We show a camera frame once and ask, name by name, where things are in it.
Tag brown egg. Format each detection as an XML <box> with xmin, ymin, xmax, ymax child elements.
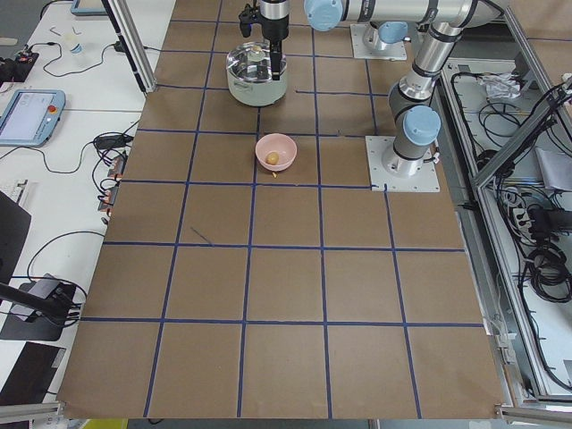
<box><xmin>266</xmin><ymin>152</ymin><xmax>279</xmax><ymax>165</ymax></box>

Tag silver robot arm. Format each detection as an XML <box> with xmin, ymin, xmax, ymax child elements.
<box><xmin>383</xmin><ymin>1</ymin><xmax>508</xmax><ymax>178</ymax></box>
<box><xmin>304</xmin><ymin>1</ymin><xmax>509</xmax><ymax>99</ymax></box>

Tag pink bowl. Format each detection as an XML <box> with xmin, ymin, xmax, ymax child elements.
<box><xmin>255</xmin><ymin>133</ymin><xmax>298</xmax><ymax>172</ymax></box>

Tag blue teach pendant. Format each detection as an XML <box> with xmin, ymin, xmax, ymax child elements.
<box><xmin>71</xmin><ymin>0</ymin><xmax>106</xmax><ymax>16</ymax></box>
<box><xmin>1</xmin><ymin>89</ymin><xmax>66</xmax><ymax>147</ymax></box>

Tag paper cup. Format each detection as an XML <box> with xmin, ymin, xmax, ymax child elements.
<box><xmin>63</xmin><ymin>33</ymin><xmax>83</xmax><ymax>55</ymax></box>

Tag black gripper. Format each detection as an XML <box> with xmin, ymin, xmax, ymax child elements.
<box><xmin>260</xmin><ymin>0</ymin><xmax>288</xmax><ymax>80</ymax></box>

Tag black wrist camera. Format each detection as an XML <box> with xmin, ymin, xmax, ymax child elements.
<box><xmin>239</xmin><ymin>3</ymin><xmax>259</xmax><ymax>38</ymax></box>

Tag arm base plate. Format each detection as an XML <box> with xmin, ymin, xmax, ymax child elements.
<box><xmin>366</xmin><ymin>136</ymin><xmax>441</xmax><ymax>193</ymax></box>
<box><xmin>350</xmin><ymin>21</ymin><xmax>408</xmax><ymax>61</ymax></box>

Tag aluminium frame post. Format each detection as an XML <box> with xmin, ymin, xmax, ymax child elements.
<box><xmin>102</xmin><ymin>0</ymin><xmax>156</xmax><ymax>94</ymax></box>

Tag glass pot lid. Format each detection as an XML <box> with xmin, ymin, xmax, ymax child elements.
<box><xmin>226</xmin><ymin>41</ymin><xmax>273</xmax><ymax>83</ymax></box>

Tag coiled black cables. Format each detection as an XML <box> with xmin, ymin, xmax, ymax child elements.
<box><xmin>517</xmin><ymin>240</ymin><xmax>572</xmax><ymax>305</ymax></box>

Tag black power adapter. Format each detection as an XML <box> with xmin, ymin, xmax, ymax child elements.
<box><xmin>93</xmin><ymin>134</ymin><xmax>133</xmax><ymax>150</ymax></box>

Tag crumpled white paper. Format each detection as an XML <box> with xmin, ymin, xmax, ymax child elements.
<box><xmin>479</xmin><ymin>72</ymin><xmax>521</xmax><ymax>99</ymax></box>

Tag pale green cooking pot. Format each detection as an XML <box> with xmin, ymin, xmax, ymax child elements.
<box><xmin>226</xmin><ymin>56</ymin><xmax>288</xmax><ymax>107</ymax></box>

